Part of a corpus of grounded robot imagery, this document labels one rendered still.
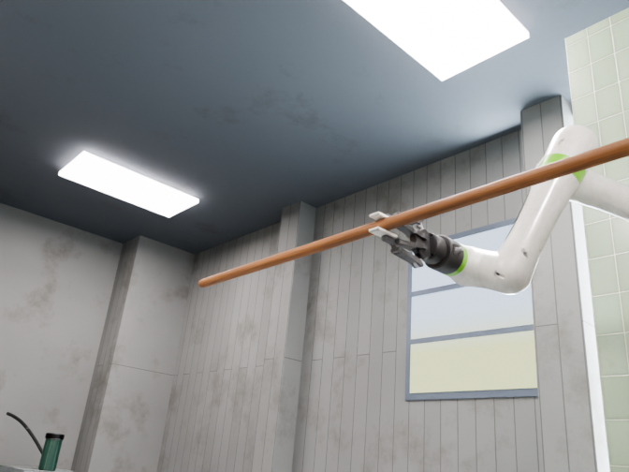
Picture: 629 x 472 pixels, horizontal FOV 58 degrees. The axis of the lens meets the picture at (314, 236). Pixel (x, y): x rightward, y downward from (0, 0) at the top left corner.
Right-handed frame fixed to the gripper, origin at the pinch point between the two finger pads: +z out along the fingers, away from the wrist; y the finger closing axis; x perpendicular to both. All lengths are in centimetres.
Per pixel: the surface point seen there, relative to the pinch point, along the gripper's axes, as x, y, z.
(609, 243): -5, -34, -124
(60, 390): 601, -6, -135
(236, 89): 219, -195, -81
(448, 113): 123, -193, -203
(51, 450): 493, 57, -105
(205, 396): 476, -10, -248
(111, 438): 554, 40, -186
